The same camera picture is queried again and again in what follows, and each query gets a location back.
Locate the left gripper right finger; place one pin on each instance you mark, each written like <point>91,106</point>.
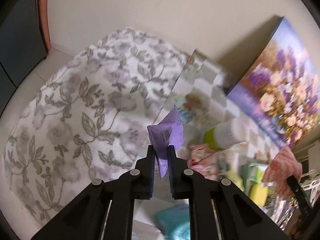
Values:
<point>218,209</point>

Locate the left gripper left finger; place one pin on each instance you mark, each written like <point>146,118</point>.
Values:
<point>104,210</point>

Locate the pink white striped cloth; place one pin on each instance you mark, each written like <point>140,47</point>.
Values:
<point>281,167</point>

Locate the pink floral scrunchie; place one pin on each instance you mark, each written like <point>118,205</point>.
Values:
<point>203,160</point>

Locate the purple wipe packet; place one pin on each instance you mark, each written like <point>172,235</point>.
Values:
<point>168,132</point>

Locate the yellow sponge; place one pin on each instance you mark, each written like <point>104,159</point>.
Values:
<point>258,194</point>

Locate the leopard print scrunchie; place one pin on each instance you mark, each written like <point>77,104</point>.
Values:
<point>271,203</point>

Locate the green microfibre cloth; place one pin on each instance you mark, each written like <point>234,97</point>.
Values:
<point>230,173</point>

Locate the teal edged white tray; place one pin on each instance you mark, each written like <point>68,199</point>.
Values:
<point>252,173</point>

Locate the teal plastic toy box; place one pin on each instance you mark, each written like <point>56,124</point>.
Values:
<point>174,222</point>

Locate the white pill bottle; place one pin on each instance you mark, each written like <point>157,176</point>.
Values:
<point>227,134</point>

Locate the grey floral white blanket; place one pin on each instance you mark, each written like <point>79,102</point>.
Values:
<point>90,119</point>

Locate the flower painting canvas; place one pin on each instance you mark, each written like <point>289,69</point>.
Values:
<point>280,91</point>

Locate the checkered patterned tablecloth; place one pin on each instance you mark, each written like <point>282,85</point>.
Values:
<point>202,104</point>

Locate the dark cabinet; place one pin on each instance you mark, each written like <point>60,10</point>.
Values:
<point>22,44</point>

